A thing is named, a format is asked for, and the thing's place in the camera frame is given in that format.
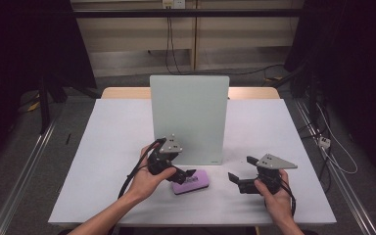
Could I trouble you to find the white table cover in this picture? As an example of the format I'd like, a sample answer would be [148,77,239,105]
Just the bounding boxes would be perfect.
[47,98,338,228]

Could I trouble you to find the black floor cable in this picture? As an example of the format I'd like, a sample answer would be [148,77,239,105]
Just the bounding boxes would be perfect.
[147,49,286,77]

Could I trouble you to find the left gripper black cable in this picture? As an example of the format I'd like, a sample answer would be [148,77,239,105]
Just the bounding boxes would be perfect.
[117,137,167,201]

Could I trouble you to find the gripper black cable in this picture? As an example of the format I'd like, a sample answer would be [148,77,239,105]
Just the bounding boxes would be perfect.
[117,137,167,201]
[279,179,298,218]

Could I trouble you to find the wooden table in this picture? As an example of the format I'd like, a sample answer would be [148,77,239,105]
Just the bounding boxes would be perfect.
[100,86,281,101]

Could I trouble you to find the white power strip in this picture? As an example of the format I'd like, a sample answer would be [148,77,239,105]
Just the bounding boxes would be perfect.
[317,135,332,150]

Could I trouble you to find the frosted glass whiteboard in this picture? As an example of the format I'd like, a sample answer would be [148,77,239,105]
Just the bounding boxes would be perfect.
[149,74,231,166]

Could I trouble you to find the person's left hand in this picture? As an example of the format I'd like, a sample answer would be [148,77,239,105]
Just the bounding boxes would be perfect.
[126,142,178,203]

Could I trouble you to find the black curtain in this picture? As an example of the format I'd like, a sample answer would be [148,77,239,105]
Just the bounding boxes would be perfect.
[0,0,98,174]
[283,0,376,189]

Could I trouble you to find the black hanging wall cables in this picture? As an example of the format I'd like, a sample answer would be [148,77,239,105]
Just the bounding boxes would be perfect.
[164,16,184,76]

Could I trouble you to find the person's right hand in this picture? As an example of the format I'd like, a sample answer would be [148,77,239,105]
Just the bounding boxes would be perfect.
[253,168,297,223]

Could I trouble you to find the black metal stand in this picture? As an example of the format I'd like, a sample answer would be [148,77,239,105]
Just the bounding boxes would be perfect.
[36,75,100,135]

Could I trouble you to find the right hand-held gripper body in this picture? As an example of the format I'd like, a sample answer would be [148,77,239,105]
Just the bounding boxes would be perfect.
[255,153,299,196]

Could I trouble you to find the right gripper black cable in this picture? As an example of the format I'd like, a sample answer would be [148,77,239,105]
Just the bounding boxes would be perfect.
[279,179,298,218]

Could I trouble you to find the white cable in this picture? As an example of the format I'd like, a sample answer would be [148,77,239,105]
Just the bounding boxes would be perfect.
[315,102,359,175]

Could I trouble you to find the metal floor rail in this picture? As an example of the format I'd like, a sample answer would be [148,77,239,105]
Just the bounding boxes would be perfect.
[294,97,376,235]
[0,118,58,235]

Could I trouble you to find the black horizontal bar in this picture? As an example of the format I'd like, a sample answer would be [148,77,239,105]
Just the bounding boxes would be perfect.
[72,8,306,19]

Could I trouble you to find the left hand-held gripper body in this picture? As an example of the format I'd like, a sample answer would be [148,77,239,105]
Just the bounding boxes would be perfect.
[147,133,184,177]

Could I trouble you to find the white wall socket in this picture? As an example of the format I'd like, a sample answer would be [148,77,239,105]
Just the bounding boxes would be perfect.
[162,0,187,10]

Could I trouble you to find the purple whiteboard eraser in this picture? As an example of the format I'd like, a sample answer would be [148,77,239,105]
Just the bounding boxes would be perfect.
[170,168,211,196]

